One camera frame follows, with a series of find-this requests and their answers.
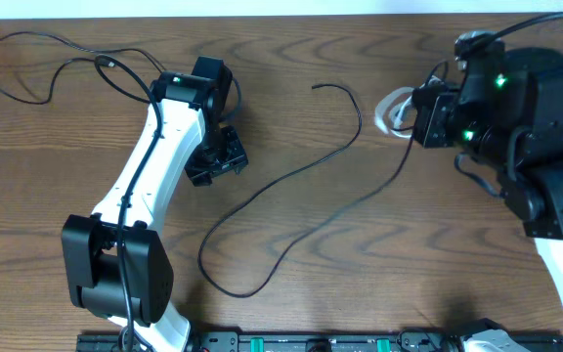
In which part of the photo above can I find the white cable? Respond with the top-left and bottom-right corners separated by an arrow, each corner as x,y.
373,75 -> 442,140

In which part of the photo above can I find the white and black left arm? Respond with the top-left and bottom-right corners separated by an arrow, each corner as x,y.
62,56 -> 248,351

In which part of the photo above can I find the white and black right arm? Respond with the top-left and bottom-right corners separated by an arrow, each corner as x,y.
411,40 -> 563,306

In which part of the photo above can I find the black left camera cable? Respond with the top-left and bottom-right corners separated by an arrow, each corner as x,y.
93,54 -> 165,352

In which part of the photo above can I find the black camera cable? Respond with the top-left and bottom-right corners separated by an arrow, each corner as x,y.
466,10 -> 563,48
93,54 -> 165,352

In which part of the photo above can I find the black right camera cable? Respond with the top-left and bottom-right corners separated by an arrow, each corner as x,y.
466,10 -> 563,48

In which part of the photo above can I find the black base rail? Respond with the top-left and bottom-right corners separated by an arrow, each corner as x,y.
75,317 -> 563,352

